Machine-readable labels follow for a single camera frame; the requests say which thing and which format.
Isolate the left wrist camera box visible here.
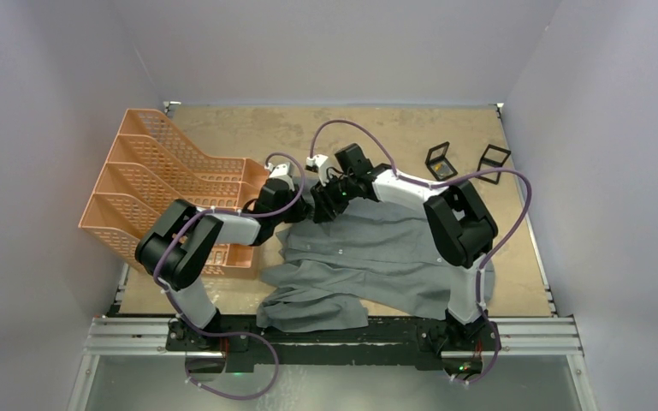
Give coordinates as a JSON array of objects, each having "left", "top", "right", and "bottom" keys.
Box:
[{"left": 265, "top": 162, "right": 293, "bottom": 180}]

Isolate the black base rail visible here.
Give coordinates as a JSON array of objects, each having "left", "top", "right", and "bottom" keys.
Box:
[{"left": 166, "top": 315, "right": 501, "bottom": 375}]

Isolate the left black display frame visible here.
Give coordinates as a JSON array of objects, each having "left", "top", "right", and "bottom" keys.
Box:
[{"left": 424, "top": 141, "right": 458, "bottom": 182}]

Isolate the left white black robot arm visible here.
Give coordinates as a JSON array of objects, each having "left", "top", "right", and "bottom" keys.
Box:
[{"left": 134, "top": 177, "right": 306, "bottom": 350}]

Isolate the grey button-up shirt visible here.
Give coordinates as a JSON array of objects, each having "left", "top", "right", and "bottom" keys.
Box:
[{"left": 256, "top": 199, "right": 479, "bottom": 332}]

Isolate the orange plastic file organizer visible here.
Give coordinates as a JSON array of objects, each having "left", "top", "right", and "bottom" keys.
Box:
[{"left": 79, "top": 109, "right": 268, "bottom": 271}]

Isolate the right black display frame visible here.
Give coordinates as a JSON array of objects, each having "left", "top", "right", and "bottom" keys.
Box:
[{"left": 477, "top": 144, "right": 512, "bottom": 185}]

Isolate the black display frame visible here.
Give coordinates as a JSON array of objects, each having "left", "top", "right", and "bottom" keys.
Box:
[
  {"left": 424, "top": 141, "right": 458, "bottom": 182},
  {"left": 477, "top": 144, "right": 512, "bottom": 185}
]

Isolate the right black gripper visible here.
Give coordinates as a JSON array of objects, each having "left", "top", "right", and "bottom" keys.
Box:
[{"left": 311, "top": 173, "right": 359, "bottom": 224}]

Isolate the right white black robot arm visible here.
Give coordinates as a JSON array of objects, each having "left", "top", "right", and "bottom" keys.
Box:
[{"left": 305, "top": 143, "right": 498, "bottom": 348}]

